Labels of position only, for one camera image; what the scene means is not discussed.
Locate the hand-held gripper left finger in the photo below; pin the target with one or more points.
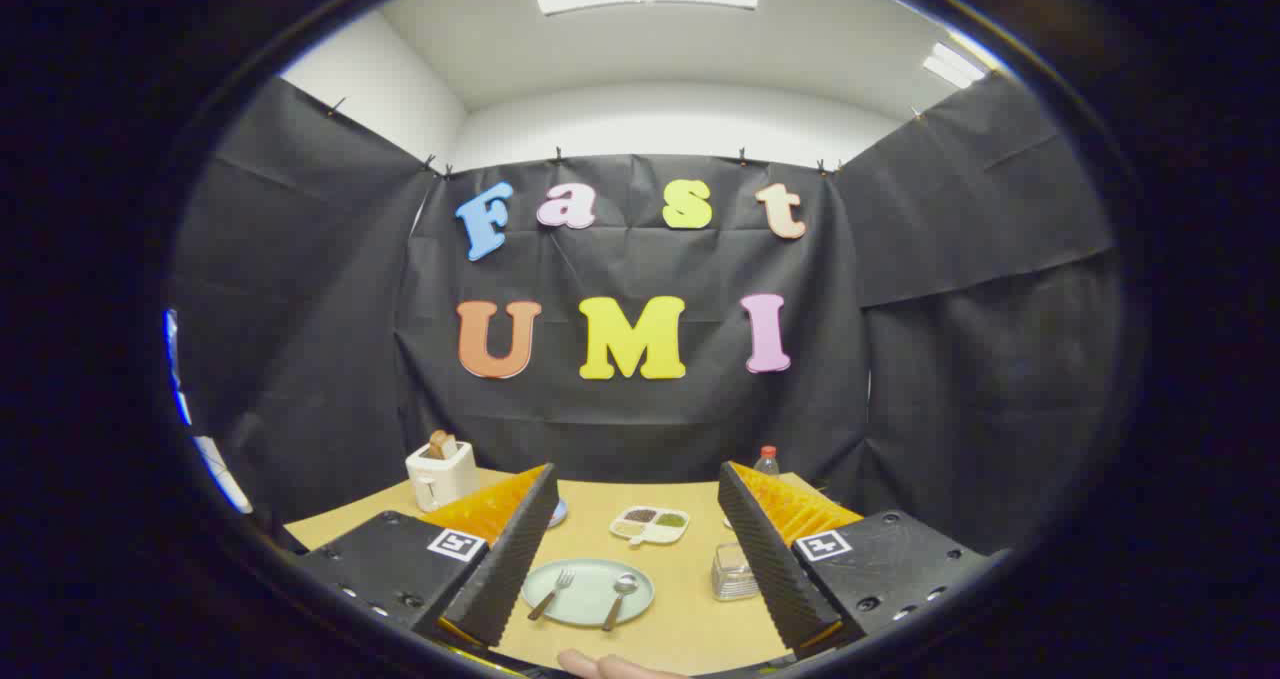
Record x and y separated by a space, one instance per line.
500 579

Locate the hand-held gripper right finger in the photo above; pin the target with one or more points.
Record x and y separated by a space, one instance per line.
775 579

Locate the clear plastic cutlery holder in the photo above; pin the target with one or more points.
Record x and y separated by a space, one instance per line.
733 574

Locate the blue plate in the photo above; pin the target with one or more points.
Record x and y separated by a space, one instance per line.
558 512

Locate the pale green plate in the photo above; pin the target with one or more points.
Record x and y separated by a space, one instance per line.
590 597

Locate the white toaster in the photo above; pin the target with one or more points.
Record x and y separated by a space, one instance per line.
445 479

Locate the clear water bottle red cap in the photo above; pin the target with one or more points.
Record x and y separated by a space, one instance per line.
767 464

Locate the white divided tray of beans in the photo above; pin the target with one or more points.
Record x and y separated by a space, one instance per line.
650 525

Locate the brown bread slice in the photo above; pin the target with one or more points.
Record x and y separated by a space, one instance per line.
442 445

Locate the white panel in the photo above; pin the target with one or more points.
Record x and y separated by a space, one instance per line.
215 469

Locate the small ceiling light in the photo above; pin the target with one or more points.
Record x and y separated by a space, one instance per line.
952 65

